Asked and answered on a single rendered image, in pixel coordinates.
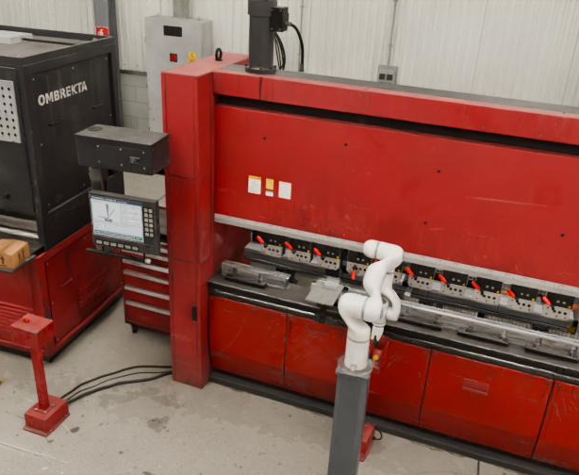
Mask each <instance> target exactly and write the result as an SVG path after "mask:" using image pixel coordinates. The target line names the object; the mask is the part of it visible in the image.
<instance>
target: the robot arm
mask: <svg viewBox="0 0 579 475"><path fill-rule="evenodd" d="M363 253H364V254H365V255H366V256H368V257H369V258H373V259H378V260H380V261H378V262H375V263H373V264H371V265H370V266H369V267H368V268H367V271H366V273H365V276H364V279H363V286H364V288H365V290H366V291H367V293H368V294H369V295H370V296H371V297H370V298H368V297H364V296H361V295H357V294H353V293H345V294H343V295H342V296H341V297H340V298H339V304H338V309H339V313H340V315H341V317H342V318H343V320H344V321H345V323H346V324H347V326H348V333H347V342H346V351H345V354H344V355H343V356H342V357H341V358H340V359H339V361H338V366H339V369H340V370H341V371H342V372H344V373H346V374H348V375H351V376H357V377H358V376H365V375H368V374H369V373H371V372H372V368H373V364H372V361H371V360H370V359H369V358H368V352H369V345H370V337H371V328H370V326H369V325H368V324H367V323H366V322H364V321H363V320H365V321H368V322H372V325H373V328H372V337H371V339H373V338H374V341H373V346H375V347H379V344H380V337H381V335H382V334H383V331H384V326H385V325H386V322H387V319H388V320H392V321H396V320H397V319H398V318H399V315H400V309H401V302H400V299H399V297H398V295H397V294H396V292H395V291H394V290H393V289H392V281H393V275H394V270H395V268H397V267H398V266H399V265H400V264H401V263H402V262H403V260H404V251H403V249H402V248H401V247H399V246H397V245H393V244H389V243H386V242H381V241H377V240H368V241H366V242H365V243H364V245H363ZM381 293H382V294H383V295H385V296H386V297H388V298H389V299H390V301H391V303H392V307H389V302H388V301H387V300H386V299H384V298H381Z"/></svg>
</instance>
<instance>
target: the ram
mask: <svg viewBox="0 0 579 475"><path fill-rule="evenodd" d="M249 175H251V176H256V177H261V183H260V194H257V193H252V192H248V187H249ZM266 178H267V179H272V180H273V189H268V188H266ZM279 181H282V182H288V183H291V196H290V200H289V199H284V198H278V190H279ZM266 190H268V191H273V196H268V195H266ZM215 213H216V214H220V215H225V216H229V217H234V218H239V219H244V220H248V221H256V222H261V223H266V224H270V225H275V226H280V227H285V228H289V229H294V230H298V231H303V232H308V233H312V234H317V235H322V236H327V237H331V238H339V239H344V240H349V241H353V242H358V243H363V244H364V243H365V242H366V241H368V240H377V241H381V242H386V243H389V244H393V245H397V246H399V247H401V248H402V249H403V251H404V252H405V253H410V254H417V255H422V256H427V257H432V258H436V259H441V260H446V261H451V262H455V263H459V264H464V265H469V266H474V267H478V268H483V269H488V270H496V271H500V272H505V273H510V274H515V275H519V276H524V277H529V278H534V279H538V280H542V281H547V282H552V283H557V284H561V285H566V286H571V287H579V155H572V154H565V153H559V152H553V151H546V150H539V149H533V148H526V147H520V146H514V145H507V144H501V143H494V142H487V141H481V140H475V139H462V138H456V137H449V136H442V135H437V134H430V133H423V132H417V131H410V130H404V129H397V128H391V127H385V126H378V125H371V124H365V123H353V122H346V121H340V120H333V119H326V118H320V117H313V116H307V115H301V114H294V113H288V112H281V111H274V110H269V109H262V108H255V107H248V106H236V105H229V104H224V103H219V104H217V105H215V106H214V221H216V222H221V223H226V224H230V225H235V226H239V227H244V228H249V229H253V230H257V231H262V232H267V233H271V234H276V235H280V236H285V237H290V238H298V239H302V240H307V241H311V242H316V243H321V244H325V245H330V246H334V247H339V248H343V249H348V250H353V251H357V252H362V253H363V248H358V247H354V246H350V245H345V244H340V243H336V242H331V241H326V240H322V239H317V238H313V237H304V236H299V235H295V234H291V233H286V232H281V231H276V230H273V229H268V228H263V227H258V226H254V225H249V224H245V223H240V222H235V221H227V220H222V219H218V218H215ZM403 261H406V262H411V263H415V264H420V265H424V266H429V267H434V268H438V269H443V270H451V271H456V272H460V273H465V274H469V275H474V276H478V277H483V278H488V279H492V280H497V281H501V282H506V283H510V284H515V285H519V286H524V287H532V288H537V289H541V290H546V291H551V292H555V293H560V294H564V295H569V296H573V297H578V298H579V293H577V292H572V291H567V290H564V289H559V288H554V287H546V286H542V285H537V284H532V283H527V282H523V281H518V280H514V279H509V278H504V277H500V276H495V275H490V274H486V273H482V272H477V271H472V270H463V269H460V268H455V267H450V266H445V265H440V264H436V263H432V262H427V261H422V260H418V259H413V258H408V257H404V260H403Z"/></svg>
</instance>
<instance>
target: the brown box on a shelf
mask: <svg viewBox="0 0 579 475"><path fill-rule="evenodd" d="M35 257H36V255H35V254H30V253H29V247H28V242H24V241H20V240H16V239H15V240H14V239H1V240H0V271H2V272H6V273H13V272H15V271H16V270H17V269H19V268H20V267H22V266H23V265H25V264H26V263H28V262H29V261H31V260H32V259H34V258H35Z"/></svg>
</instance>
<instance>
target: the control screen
mask: <svg viewBox="0 0 579 475"><path fill-rule="evenodd" d="M91 211H92V221H93V232H94V234H100V235H105V236H111V237H116V238H126V239H131V240H136V241H141V242H143V236H142V219H141V204H137V203H131V202H126V201H120V200H114V199H109V198H103V197H97V196H91ZM103 224H106V225H107V226H108V228H105V227H103Z"/></svg>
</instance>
